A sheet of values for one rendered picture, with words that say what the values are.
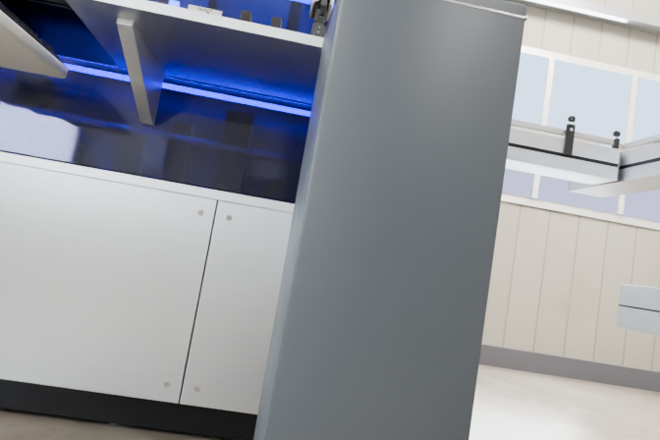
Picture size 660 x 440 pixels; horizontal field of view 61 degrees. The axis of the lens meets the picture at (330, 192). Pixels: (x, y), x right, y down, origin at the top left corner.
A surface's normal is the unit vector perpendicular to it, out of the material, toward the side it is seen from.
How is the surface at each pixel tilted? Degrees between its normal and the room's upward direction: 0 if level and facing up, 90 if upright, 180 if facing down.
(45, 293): 90
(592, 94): 90
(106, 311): 90
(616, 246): 90
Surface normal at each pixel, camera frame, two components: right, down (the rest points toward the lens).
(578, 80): 0.12, -0.10
